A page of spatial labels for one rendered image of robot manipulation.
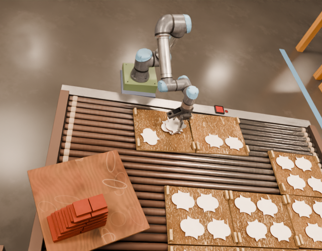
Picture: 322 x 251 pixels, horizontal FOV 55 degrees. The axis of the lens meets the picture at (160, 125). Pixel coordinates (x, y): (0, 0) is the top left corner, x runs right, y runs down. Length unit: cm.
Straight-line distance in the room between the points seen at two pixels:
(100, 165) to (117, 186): 16
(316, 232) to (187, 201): 87
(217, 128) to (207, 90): 178
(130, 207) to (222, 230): 57
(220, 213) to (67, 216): 94
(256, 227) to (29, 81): 269
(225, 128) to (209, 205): 68
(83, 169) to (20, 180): 124
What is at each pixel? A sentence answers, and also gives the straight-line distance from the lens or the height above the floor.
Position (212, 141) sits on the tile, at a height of 95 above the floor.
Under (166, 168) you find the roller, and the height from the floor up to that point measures 92.
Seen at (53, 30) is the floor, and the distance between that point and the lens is 438.
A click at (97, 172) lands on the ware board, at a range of 179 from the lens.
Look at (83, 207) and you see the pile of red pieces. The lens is 147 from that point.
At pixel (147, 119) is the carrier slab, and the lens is 221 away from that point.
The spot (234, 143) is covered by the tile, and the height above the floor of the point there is 95.
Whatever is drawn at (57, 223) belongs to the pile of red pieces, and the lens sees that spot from 158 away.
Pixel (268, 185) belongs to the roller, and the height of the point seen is 92.
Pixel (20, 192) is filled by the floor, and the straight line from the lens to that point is 290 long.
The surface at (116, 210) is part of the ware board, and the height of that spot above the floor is 104.
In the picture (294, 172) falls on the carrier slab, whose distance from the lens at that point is 250.
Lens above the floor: 259
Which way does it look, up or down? 48 degrees down
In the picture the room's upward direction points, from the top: 23 degrees clockwise
